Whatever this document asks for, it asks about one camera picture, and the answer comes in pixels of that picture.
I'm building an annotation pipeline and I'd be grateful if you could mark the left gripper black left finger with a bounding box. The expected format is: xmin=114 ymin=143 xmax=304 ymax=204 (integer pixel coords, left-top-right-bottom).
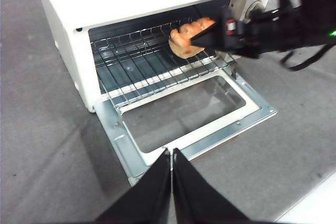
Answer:
xmin=96 ymin=148 xmax=172 ymax=224

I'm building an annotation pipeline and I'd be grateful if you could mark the black cable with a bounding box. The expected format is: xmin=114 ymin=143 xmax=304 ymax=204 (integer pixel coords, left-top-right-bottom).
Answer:
xmin=279 ymin=43 xmax=335 ymax=72

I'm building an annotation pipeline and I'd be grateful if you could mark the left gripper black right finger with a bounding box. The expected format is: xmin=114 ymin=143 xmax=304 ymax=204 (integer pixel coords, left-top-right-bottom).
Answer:
xmin=172 ymin=147 xmax=250 ymax=224

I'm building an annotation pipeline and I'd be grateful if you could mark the golden brown bread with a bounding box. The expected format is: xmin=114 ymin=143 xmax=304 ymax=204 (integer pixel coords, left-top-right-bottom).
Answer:
xmin=167 ymin=16 xmax=218 ymax=59

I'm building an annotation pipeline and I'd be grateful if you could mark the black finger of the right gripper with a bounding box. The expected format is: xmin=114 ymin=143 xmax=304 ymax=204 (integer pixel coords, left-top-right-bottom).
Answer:
xmin=190 ymin=20 xmax=224 ymax=51

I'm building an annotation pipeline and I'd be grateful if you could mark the metal wire oven rack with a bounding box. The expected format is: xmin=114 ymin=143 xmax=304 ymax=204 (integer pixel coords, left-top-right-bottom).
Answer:
xmin=90 ymin=18 xmax=237 ymax=111

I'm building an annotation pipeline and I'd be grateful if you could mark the large cream oven knob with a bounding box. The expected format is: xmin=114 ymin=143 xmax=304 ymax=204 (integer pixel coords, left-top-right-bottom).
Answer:
xmin=245 ymin=0 xmax=264 ymax=20

